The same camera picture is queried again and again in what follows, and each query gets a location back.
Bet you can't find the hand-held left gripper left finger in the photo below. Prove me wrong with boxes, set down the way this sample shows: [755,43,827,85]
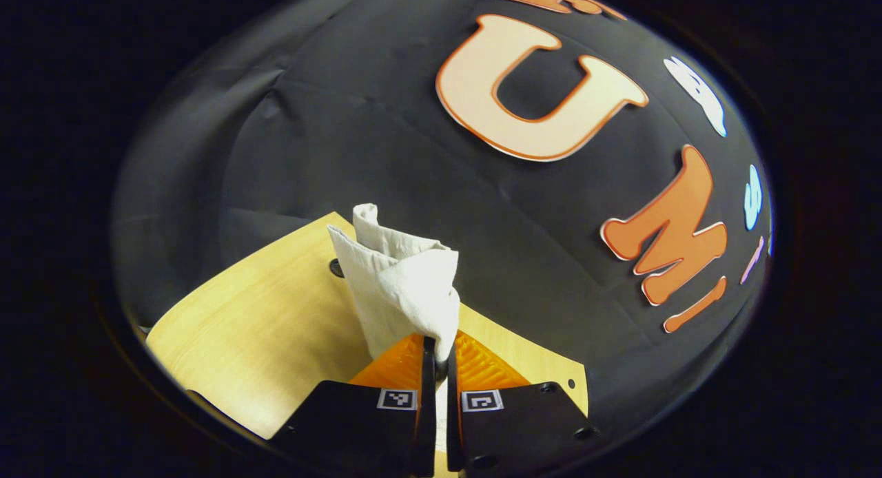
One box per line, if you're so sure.
[272,333,438,477]

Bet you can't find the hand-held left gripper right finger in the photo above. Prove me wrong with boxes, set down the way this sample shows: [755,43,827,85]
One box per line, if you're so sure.
[447,330,600,477]

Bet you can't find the white jeans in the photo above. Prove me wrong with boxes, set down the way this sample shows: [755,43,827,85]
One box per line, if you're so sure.
[327,203,461,455]

